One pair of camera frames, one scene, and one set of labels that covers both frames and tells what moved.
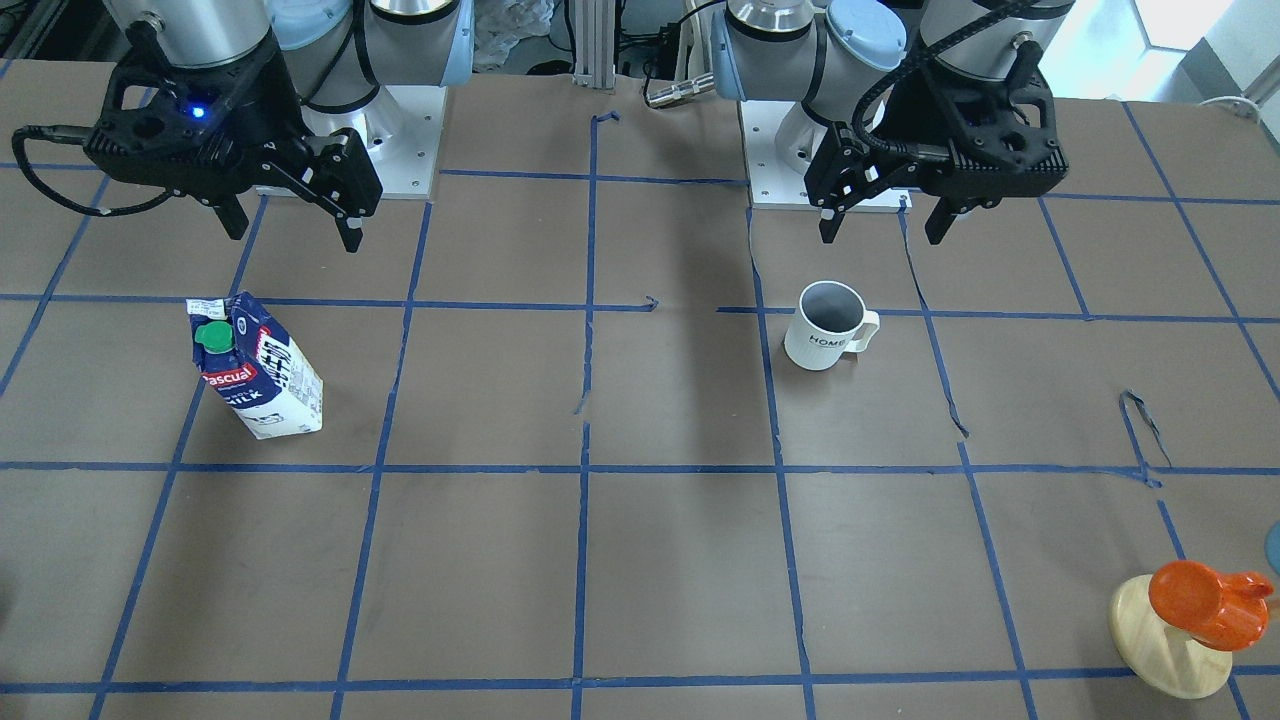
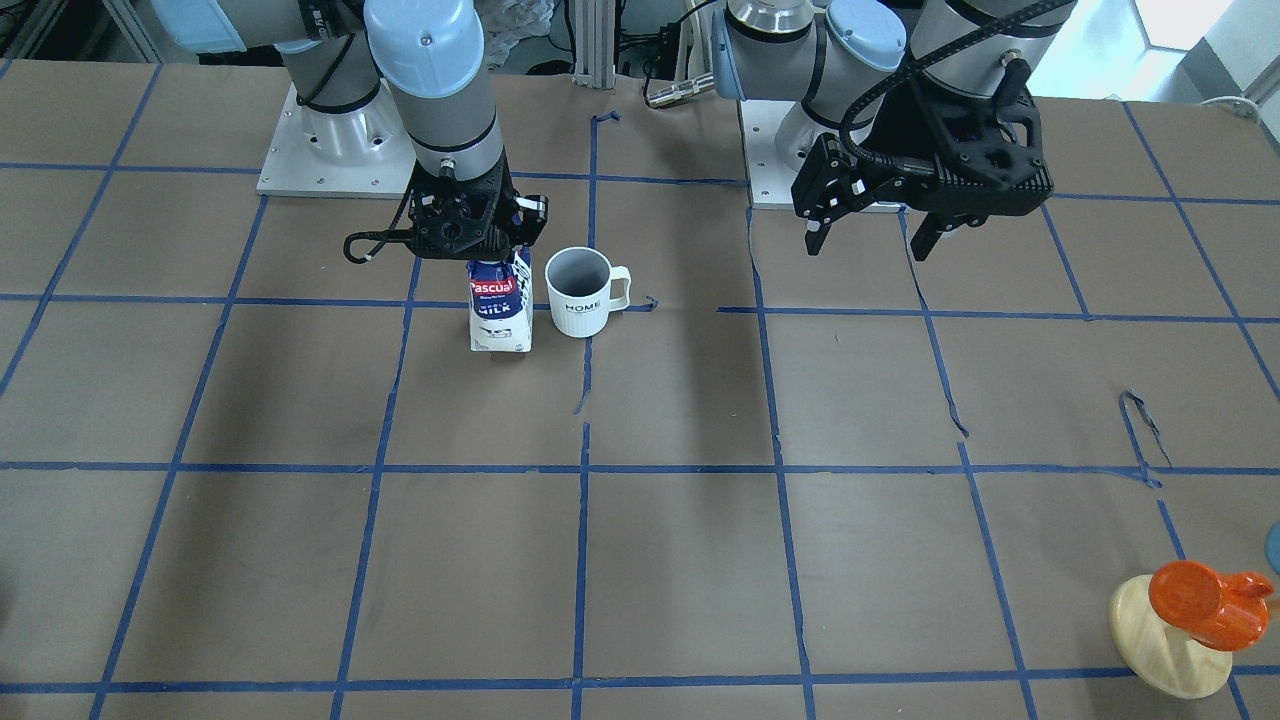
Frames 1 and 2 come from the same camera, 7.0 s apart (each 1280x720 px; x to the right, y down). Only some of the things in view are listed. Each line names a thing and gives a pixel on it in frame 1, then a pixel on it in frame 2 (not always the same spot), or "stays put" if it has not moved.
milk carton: x=240 y=349 → x=500 y=301
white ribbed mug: x=832 y=319 → x=583 y=289
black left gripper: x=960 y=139 stays put
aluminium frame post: x=594 y=43 stays put
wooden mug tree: x=1171 y=663 stays put
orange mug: x=1224 y=611 stays put
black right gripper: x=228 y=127 → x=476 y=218
